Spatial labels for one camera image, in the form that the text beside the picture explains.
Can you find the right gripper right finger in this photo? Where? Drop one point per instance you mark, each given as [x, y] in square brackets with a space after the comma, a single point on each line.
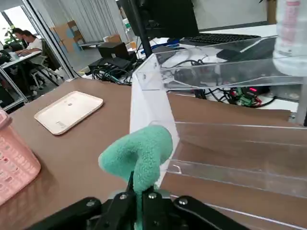
[163, 215]

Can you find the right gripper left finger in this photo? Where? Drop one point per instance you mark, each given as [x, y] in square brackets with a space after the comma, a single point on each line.
[115, 215]

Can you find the green fleece cloth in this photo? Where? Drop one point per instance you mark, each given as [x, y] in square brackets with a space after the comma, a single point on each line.
[139, 148]

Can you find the pink plastic basket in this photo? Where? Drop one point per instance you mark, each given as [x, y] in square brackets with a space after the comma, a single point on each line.
[16, 163]

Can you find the pink-capped white milk bottle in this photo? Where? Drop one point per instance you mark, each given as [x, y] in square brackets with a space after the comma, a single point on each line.
[290, 36]

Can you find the beige rabbit print tray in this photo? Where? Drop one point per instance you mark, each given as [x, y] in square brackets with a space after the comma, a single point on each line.
[69, 110]

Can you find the green circuit board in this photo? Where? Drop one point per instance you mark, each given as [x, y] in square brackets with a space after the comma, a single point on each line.
[244, 98]

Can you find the flat black dock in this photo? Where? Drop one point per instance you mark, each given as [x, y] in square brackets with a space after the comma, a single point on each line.
[108, 64]

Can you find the metal rack with black cases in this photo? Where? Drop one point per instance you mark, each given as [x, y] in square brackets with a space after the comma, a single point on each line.
[7, 95]

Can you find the black box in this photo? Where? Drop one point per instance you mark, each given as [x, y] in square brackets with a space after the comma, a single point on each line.
[112, 50]

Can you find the grey office chair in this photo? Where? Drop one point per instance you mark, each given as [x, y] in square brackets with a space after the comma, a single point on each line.
[45, 60]

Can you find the black phone with white edge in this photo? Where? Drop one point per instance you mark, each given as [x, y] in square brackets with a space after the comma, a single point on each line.
[226, 54]

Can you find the small cardboard box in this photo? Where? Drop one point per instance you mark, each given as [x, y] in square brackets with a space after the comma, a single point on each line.
[112, 38]

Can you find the black keyboard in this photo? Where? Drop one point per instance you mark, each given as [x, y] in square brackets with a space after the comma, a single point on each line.
[216, 38]

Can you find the large cardboard box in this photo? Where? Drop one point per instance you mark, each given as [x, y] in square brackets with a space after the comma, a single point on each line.
[69, 36]

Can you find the person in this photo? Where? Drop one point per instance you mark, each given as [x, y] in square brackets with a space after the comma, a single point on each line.
[16, 36]
[33, 43]

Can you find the black finned power supply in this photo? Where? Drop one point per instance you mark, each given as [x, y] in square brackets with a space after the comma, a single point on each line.
[259, 49]

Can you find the black computer monitor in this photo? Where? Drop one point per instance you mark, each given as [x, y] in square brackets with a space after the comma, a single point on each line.
[168, 19]

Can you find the leafy green plant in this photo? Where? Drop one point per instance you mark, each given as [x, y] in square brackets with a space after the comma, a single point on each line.
[8, 33]

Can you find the aluminium frame post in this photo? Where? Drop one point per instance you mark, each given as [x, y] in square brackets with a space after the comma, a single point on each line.
[51, 40]

